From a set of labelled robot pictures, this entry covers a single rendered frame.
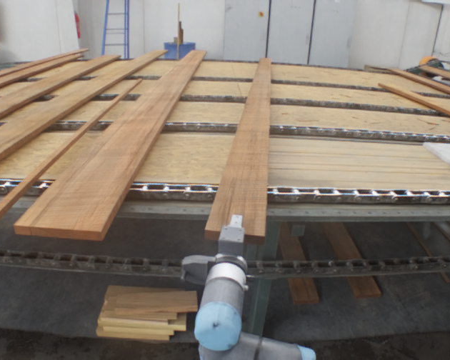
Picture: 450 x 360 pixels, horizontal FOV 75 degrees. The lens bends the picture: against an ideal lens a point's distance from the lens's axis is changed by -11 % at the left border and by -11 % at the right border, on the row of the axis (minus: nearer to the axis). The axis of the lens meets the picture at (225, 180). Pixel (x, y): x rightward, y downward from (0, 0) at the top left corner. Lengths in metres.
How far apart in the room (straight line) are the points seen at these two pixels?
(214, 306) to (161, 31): 6.63
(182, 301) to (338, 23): 5.96
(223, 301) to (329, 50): 6.30
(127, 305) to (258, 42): 5.54
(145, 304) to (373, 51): 7.01
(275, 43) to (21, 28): 5.28
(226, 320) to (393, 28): 7.56
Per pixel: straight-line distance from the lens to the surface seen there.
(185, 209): 0.93
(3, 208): 1.00
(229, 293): 0.58
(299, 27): 6.49
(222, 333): 0.55
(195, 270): 0.66
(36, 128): 1.60
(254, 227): 0.78
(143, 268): 1.17
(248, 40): 6.35
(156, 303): 1.47
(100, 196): 0.92
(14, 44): 8.18
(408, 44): 8.06
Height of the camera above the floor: 1.33
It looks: 27 degrees down
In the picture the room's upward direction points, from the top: 3 degrees clockwise
